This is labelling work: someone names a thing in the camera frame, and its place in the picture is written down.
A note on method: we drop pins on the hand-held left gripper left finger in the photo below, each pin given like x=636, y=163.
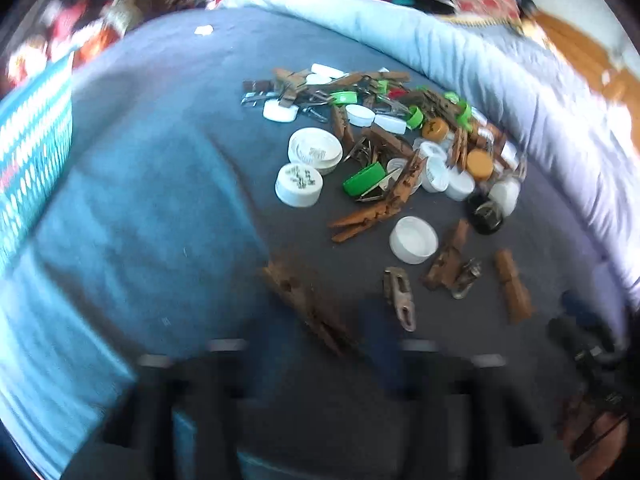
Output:
x=220, y=385

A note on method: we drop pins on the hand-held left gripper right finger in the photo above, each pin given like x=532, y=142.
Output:
x=380, y=350

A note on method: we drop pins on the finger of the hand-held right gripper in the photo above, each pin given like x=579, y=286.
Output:
x=585, y=335

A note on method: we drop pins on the weathered wooden clothespin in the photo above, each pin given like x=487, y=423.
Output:
x=310, y=305

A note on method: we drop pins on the brown wooden clothespin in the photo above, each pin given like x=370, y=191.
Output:
x=595, y=430

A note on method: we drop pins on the teal perforated plastic basket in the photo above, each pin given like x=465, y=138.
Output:
x=30, y=160

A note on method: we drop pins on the wide white plastic lid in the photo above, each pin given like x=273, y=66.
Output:
x=414, y=247

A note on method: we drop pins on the pile of caps and clothespins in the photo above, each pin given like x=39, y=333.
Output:
x=370, y=217
x=435, y=175

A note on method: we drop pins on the black bottle cap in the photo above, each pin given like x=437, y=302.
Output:
x=484, y=215

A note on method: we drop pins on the large green bottle cap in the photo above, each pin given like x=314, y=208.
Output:
x=362, y=180

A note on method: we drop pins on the grey blue bed blanket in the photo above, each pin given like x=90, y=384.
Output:
x=175, y=210

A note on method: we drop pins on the large white printed lid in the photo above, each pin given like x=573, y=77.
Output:
x=298, y=185
x=315, y=150

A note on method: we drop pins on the orange bottle cap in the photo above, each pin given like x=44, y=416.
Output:
x=480, y=165
x=435, y=130

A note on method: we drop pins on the small green bottle cap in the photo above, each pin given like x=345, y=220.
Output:
x=464, y=116
x=415, y=117
x=382, y=87
x=344, y=98

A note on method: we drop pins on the red bottle cap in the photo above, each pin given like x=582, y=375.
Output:
x=396, y=94

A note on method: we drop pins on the orange wooden headboard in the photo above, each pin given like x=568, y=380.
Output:
x=585, y=60

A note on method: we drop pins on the silver metal clip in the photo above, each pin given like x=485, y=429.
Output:
x=257, y=100

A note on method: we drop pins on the light blue rolled quilt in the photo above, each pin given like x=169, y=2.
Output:
x=500, y=60

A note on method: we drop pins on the white paper scrap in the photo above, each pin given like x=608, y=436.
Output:
x=204, y=30

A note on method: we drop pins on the pile of bags and clothes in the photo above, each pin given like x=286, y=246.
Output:
x=70, y=25

